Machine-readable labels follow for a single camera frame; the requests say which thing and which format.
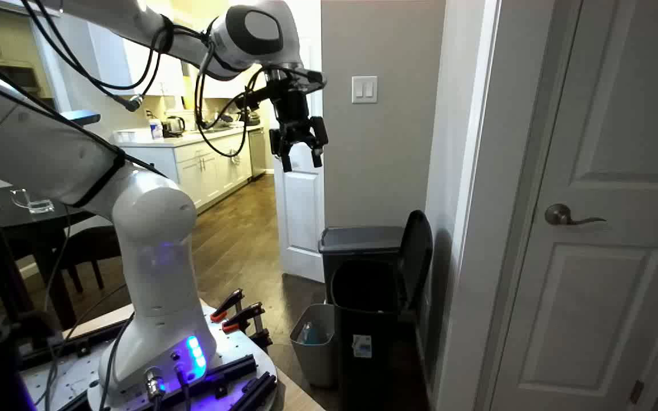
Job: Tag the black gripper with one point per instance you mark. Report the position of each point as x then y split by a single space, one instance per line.
289 92

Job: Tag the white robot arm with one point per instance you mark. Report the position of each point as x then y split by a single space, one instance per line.
151 215

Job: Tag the black dust bin lid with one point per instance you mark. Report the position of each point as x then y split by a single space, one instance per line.
415 255

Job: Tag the black open dust bin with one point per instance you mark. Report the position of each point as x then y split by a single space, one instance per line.
368 296

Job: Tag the white open hallway door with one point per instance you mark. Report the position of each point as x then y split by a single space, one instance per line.
300 204

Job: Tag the white kitchen cabinets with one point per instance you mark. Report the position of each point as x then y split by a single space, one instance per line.
204 170

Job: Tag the orange black bar clamp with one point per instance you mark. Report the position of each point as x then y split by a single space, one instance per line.
226 304

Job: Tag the small grey waste basket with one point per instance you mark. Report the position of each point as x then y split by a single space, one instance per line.
314 340

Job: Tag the dark dining table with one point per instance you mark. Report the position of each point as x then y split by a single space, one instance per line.
57 241

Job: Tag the white wall light switch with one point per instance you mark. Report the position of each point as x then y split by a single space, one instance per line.
364 90

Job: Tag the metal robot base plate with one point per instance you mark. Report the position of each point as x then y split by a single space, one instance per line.
224 372

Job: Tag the silver door lever handle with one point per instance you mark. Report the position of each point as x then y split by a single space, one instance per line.
560 215

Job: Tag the white panel door with handle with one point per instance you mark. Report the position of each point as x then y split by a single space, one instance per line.
584 327

